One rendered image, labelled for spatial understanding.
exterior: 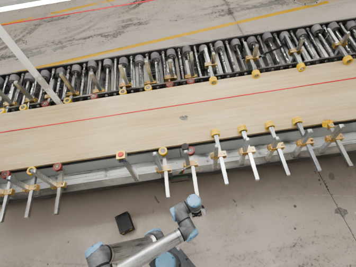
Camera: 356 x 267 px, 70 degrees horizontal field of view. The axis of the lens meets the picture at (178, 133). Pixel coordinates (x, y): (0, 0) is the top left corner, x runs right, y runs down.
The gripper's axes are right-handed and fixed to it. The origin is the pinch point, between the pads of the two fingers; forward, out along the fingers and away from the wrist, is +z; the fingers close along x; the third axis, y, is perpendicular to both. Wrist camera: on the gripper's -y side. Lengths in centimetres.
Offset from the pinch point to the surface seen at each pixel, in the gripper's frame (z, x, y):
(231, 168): 24, 43, -37
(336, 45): -3, 188, -134
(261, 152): 32, 78, -49
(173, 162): 32, -10, -60
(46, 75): 11, -139, -204
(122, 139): 4, -53, -83
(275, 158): 24, 86, -36
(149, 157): 22, -32, -68
